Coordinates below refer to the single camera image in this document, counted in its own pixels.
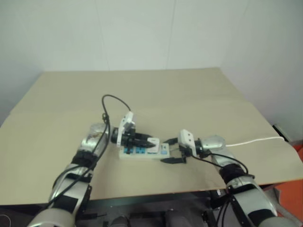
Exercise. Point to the white power strip blue sockets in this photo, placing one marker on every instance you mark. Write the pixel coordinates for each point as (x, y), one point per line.
(144, 153)

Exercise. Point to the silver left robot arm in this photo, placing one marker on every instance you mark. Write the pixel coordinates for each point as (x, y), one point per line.
(78, 175)

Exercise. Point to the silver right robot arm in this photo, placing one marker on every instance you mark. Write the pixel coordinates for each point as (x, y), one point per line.
(246, 189)

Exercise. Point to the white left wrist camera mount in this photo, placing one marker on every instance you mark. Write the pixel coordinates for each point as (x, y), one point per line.
(126, 123)

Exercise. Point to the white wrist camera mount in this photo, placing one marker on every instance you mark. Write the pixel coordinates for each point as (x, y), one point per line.
(187, 139)
(126, 123)

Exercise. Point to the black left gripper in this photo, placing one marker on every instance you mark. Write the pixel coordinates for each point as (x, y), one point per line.
(129, 140)

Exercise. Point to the white charger plug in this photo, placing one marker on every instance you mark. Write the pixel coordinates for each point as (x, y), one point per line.
(153, 143)

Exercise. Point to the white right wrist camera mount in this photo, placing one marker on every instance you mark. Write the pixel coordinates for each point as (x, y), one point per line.
(187, 139)

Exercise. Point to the orange red crate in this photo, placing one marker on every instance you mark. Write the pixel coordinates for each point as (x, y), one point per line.
(298, 149)

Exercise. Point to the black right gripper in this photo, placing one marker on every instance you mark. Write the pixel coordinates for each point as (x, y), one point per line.
(183, 153)

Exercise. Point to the dark rounded shape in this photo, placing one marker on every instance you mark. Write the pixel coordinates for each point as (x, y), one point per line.
(119, 221)

